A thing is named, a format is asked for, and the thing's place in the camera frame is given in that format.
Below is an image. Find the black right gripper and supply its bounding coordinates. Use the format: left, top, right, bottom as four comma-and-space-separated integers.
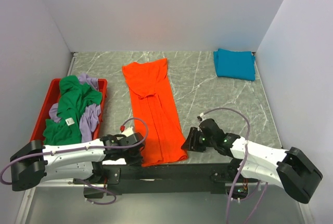
181, 127, 216, 153

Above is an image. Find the orange t shirt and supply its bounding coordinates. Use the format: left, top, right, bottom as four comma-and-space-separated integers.
122, 58, 188, 167

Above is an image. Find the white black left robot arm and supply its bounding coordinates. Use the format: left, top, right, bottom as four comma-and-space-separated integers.
10, 133, 145, 191

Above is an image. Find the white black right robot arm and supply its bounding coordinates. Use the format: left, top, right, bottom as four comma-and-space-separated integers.
182, 118, 323, 204

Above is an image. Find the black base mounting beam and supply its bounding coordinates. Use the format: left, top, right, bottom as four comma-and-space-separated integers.
104, 163, 237, 195

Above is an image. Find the lavender t shirt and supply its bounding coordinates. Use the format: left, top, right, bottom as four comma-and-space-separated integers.
48, 72, 102, 143

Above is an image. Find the green t shirt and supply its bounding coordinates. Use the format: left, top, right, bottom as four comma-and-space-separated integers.
42, 75, 104, 147

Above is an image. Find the folded blue t shirt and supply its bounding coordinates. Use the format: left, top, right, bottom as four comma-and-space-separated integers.
213, 48, 255, 81

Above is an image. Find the red plastic bin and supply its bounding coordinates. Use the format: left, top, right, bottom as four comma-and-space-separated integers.
30, 78, 108, 141

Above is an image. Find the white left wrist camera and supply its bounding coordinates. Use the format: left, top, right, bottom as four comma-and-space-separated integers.
121, 127, 134, 137

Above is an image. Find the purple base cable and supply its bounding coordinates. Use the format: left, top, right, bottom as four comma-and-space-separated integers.
75, 178, 118, 206

